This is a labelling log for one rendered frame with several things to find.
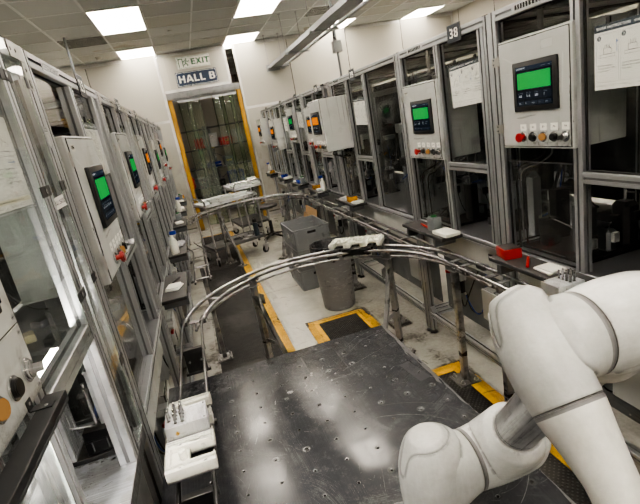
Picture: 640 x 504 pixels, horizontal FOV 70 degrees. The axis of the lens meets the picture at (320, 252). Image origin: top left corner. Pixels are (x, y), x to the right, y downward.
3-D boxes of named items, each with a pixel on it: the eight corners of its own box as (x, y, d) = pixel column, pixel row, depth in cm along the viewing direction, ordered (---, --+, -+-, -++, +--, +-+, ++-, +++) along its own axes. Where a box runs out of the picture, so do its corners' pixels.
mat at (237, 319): (313, 383, 317) (312, 381, 316) (228, 410, 304) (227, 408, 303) (232, 230, 864) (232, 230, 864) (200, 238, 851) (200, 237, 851)
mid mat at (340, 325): (412, 354, 329) (412, 353, 329) (340, 377, 317) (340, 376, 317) (362, 307, 423) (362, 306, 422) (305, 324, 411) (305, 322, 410)
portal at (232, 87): (267, 215, 942) (238, 82, 870) (201, 231, 913) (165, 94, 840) (267, 215, 952) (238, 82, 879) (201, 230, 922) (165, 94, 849)
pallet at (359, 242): (330, 257, 318) (327, 244, 315) (335, 251, 331) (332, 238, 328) (382, 253, 307) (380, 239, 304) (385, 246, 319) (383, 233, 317)
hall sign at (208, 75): (218, 81, 858) (215, 66, 851) (178, 87, 841) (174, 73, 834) (218, 81, 861) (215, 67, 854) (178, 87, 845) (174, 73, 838)
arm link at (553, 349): (560, 407, 57) (644, 374, 61) (489, 282, 66) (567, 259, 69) (513, 425, 69) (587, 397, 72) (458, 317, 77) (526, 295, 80)
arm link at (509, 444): (444, 439, 128) (510, 414, 133) (475, 500, 118) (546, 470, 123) (557, 267, 69) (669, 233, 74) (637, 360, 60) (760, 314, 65)
